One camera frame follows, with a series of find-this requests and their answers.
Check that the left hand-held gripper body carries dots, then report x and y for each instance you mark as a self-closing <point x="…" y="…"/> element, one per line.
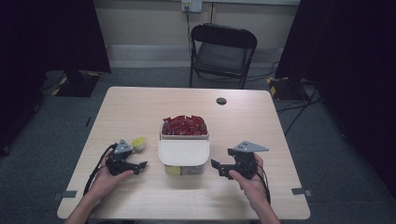
<point x="120" y="161"/>

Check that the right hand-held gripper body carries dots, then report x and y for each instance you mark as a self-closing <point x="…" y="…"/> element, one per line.
<point x="244" y="161"/>

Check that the person's right hand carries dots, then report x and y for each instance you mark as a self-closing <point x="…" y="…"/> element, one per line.
<point x="250" y="186"/>

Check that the person's left hand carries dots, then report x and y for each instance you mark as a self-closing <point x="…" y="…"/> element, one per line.
<point x="104" y="183"/>

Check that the small yellow jelly cup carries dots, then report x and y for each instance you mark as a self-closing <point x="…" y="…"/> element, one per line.
<point x="138" y="143"/>

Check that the clear plastic storage box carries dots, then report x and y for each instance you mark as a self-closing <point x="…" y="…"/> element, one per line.
<point x="184" y="169"/>

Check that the white box lid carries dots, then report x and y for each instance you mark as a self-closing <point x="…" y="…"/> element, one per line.
<point x="183" y="151"/>

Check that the black stand base striped tape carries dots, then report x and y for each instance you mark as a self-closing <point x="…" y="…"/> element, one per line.
<point x="285" y="88"/>
<point x="77" y="84"/>

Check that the black folding chair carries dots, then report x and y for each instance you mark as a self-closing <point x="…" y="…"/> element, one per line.
<point x="222" y="56"/>

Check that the dark curtain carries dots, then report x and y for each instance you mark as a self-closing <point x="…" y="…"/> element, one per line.
<point x="46" y="34"/>
<point x="351" y="62"/>

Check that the white wall socket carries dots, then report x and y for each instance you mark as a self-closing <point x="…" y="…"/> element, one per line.
<point x="191" y="5"/>

